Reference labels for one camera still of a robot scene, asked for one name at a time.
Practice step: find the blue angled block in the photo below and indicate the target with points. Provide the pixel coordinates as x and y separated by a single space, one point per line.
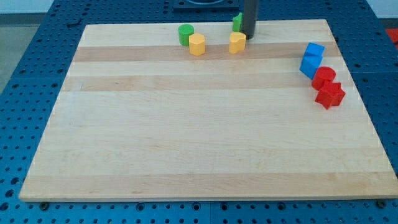
310 65

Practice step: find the green cylinder block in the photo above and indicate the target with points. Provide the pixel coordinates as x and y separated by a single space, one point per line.
184 32

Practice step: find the blue cube block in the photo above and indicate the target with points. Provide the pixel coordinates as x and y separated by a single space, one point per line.
314 50

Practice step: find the red cylinder block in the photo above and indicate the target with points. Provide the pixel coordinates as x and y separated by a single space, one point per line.
322 76

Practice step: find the green block behind pusher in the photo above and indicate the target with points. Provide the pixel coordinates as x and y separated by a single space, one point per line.
237 22

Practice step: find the red star block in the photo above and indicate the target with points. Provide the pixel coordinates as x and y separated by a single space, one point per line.
330 94

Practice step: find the wooden board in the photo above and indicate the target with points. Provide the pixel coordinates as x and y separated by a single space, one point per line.
138 118

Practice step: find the yellow hexagon block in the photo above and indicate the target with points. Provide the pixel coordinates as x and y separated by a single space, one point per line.
197 44

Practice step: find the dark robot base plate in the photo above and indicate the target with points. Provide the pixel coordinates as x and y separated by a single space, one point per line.
188 5

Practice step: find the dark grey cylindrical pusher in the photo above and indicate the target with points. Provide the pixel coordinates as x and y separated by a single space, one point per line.
250 12

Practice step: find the yellow heart block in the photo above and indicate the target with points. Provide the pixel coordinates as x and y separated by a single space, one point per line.
237 42

